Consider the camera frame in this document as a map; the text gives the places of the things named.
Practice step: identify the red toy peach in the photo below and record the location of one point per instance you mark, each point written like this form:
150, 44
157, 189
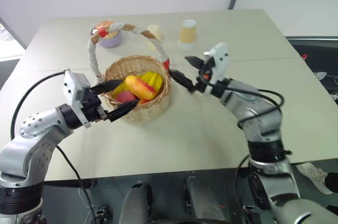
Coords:
125, 97

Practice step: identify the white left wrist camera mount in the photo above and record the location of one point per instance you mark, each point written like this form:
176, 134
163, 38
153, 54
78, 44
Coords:
73, 81

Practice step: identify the yellow paper cup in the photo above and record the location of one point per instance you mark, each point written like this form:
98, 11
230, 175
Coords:
188, 33

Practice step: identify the small red object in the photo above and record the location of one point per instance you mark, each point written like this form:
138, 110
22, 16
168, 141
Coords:
304, 57

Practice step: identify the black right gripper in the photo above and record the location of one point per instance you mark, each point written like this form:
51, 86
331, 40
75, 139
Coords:
204, 76

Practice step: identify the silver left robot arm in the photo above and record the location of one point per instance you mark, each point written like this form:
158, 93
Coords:
31, 139

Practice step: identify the cream plastic cup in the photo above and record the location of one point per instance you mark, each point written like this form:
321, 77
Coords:
155, 32

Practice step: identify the purple bowl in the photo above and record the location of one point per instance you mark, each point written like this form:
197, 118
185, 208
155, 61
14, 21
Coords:
112, 41

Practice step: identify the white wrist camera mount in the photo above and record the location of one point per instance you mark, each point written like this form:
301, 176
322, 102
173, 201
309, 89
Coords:
219, 57
73, 81

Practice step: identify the white shoe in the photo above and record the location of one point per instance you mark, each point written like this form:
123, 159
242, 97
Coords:
317, 176

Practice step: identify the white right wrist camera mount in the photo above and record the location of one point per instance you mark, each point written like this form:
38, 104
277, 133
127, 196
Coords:
219, 57

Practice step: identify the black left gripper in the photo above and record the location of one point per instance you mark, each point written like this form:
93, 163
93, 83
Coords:
91, 107

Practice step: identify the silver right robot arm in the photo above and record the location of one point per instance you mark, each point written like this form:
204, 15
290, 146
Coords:
261, 118

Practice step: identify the yellow red toy mango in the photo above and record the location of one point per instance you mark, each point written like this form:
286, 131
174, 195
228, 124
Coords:
140, 86

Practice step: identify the dark rounded shape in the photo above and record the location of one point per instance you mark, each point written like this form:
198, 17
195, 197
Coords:
137, 203

